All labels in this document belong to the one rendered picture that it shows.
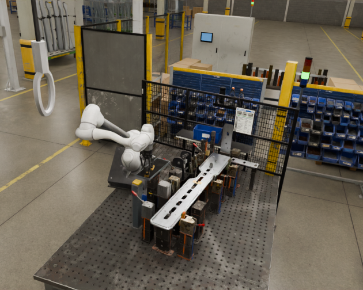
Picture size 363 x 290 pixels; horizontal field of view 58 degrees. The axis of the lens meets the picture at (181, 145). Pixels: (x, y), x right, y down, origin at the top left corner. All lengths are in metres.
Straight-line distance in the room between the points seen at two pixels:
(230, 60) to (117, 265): 7.75
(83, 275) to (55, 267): 0.23
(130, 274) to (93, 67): 3.69
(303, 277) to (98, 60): 4.08
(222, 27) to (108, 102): 4.95
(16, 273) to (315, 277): 3.00
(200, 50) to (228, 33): 0.91
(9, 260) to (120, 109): 2.77
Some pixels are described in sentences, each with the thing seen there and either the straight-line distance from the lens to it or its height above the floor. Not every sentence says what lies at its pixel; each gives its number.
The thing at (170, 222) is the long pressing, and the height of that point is 1.00.
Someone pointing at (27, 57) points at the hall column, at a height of 0.65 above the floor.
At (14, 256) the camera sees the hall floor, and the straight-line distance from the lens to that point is 3.98.
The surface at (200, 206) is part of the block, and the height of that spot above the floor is 1.03.
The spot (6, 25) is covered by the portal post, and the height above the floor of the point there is 1.59.
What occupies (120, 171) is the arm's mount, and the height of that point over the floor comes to 0.85.
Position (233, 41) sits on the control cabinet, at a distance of 9.55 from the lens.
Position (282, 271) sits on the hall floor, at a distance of 3.81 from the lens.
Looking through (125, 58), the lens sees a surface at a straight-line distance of 5.18.
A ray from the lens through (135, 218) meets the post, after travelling 2.90.
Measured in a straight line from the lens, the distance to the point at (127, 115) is 5.44.
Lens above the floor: 2.60
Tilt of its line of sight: 25 degrees down
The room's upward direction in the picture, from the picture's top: 4 degrees clockwise
